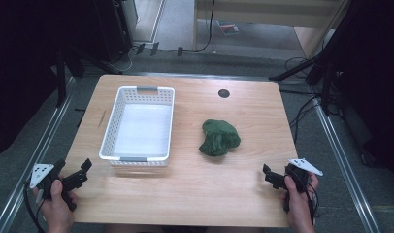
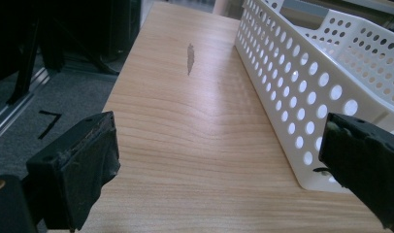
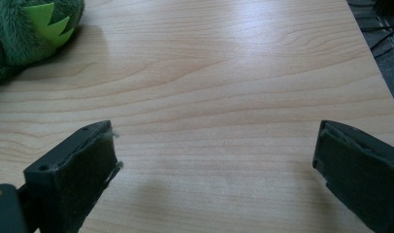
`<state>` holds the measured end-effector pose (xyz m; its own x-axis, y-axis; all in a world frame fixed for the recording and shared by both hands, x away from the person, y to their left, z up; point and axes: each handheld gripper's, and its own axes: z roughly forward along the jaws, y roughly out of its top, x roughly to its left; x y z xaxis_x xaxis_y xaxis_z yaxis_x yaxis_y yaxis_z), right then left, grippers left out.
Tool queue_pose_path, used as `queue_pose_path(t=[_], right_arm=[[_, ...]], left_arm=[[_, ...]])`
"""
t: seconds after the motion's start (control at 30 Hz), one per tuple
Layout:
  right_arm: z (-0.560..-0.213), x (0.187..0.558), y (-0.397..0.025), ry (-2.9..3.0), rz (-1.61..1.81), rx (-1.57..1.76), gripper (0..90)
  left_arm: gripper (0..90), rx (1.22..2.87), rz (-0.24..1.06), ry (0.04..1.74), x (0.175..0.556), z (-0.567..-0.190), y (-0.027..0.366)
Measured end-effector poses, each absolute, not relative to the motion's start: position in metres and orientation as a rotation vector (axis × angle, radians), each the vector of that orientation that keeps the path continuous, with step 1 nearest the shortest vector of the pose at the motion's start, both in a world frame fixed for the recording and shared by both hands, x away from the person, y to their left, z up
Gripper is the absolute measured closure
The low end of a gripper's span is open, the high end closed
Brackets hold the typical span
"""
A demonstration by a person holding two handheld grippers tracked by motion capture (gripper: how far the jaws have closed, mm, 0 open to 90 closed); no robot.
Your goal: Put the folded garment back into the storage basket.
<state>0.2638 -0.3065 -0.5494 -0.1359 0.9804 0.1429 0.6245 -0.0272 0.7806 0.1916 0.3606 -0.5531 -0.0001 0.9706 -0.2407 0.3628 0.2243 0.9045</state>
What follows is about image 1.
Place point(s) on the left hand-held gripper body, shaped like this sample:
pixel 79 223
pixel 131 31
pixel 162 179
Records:
pixel 39 173

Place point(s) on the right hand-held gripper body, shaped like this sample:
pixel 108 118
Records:
pixel 300 173

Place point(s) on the green cloth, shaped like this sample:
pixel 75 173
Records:
pixel 219 138

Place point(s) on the white plastic basket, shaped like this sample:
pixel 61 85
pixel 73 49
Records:
pixel 138 129

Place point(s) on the person's right hand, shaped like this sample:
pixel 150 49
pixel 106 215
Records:
pixel 298 207

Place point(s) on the person's left hand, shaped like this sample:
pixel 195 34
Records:
pixel 57 210

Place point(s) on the black round table grommet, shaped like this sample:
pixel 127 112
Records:
pixel 223 93

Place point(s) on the black stand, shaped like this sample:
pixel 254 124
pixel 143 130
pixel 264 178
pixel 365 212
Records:
pixel 64 69
pixel 318 68

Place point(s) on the black cabinet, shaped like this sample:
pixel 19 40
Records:
pixel 115 29

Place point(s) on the booklet with red cover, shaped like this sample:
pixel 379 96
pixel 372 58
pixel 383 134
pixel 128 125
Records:
pixel 228 27

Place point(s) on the light wooden furniture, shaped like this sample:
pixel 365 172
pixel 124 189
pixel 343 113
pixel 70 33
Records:
pixel 266 13

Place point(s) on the metal floor rail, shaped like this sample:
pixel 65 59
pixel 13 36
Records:
pixel 344 161
pixel 33 155

